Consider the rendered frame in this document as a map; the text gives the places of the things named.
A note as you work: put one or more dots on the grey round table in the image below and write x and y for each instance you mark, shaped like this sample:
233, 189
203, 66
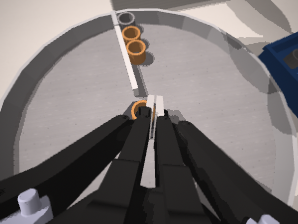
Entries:
82, 78

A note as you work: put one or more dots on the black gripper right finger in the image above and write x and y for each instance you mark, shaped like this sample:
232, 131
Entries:
233, 194

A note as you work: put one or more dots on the grey metal bushing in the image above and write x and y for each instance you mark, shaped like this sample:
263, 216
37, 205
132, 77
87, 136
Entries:
126, 19
291, 60

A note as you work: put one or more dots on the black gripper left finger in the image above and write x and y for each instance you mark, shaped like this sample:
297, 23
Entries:
39, 194

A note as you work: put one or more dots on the blue crate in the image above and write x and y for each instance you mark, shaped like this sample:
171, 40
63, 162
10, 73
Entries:
285, 77

